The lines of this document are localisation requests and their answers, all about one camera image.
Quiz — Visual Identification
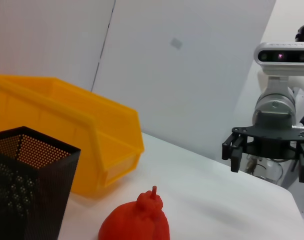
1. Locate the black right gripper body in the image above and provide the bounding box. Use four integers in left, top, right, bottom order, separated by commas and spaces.
231, 109, 304, 161

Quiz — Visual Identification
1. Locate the red-orange toy fruit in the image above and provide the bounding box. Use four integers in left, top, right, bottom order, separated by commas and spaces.
98, 185, 170, 240

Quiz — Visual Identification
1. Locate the black mesh pen holder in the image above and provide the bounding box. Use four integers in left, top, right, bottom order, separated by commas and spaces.
0, 126, 82, 240

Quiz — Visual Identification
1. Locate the yellow plastic storage bin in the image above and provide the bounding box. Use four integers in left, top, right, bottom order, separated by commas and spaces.
0, 74, 145, 200

